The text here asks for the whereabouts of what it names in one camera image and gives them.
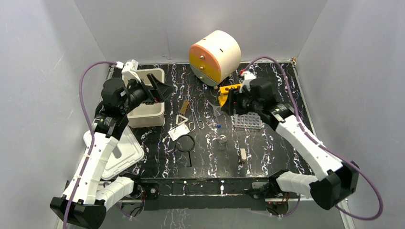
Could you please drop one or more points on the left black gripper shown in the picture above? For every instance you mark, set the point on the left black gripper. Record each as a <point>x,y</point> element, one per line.
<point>149,91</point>

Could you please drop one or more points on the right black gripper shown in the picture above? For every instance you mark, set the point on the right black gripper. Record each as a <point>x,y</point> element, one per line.
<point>234,96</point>

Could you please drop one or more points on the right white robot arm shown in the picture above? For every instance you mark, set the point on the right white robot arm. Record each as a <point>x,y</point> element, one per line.
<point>333,180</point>

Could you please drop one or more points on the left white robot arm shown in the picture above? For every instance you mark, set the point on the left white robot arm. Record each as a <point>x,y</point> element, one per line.
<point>82,204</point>

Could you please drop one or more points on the clear plastic funnel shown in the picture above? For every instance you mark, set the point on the clear plastic funnel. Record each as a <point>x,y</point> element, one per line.
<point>216,109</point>

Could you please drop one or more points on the yellow test tube rack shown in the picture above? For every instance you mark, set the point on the yellow test tube rack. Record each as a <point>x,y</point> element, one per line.
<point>224,91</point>

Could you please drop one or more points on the cream plastic bin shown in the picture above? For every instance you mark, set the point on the cream plastic bin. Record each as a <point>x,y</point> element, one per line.
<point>145,115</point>

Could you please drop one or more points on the clear acrylic tube rack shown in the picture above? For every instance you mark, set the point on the clear acrylic tube rack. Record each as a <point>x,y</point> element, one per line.
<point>249,121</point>

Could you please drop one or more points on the small glass beaker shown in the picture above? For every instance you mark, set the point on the small glass beaker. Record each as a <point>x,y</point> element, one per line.
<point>222,138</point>

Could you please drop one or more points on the white clay triangle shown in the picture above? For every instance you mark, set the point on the white clay triangle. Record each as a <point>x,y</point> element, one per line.
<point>180,119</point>

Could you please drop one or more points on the cylindrical drawer cabinet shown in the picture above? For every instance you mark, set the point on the cylindrical drawer cabinet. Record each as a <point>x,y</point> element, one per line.
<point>214,57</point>

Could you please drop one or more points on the white bin lid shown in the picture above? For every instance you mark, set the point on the white bin lid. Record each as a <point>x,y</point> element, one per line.
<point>110,156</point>

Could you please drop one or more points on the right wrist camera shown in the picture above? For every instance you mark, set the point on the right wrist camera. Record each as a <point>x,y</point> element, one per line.
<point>247,78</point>

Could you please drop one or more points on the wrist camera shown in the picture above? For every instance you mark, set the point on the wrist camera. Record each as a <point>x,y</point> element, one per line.
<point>129,70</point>
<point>247,78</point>

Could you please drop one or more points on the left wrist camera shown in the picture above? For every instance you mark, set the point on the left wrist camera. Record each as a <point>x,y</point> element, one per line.
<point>129,70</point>

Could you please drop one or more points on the black ring clamp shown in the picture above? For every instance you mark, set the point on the black ring clamp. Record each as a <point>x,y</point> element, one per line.
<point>185,144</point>

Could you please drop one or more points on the black base frame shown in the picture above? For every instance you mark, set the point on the black base frame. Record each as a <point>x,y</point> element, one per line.
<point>210,193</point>

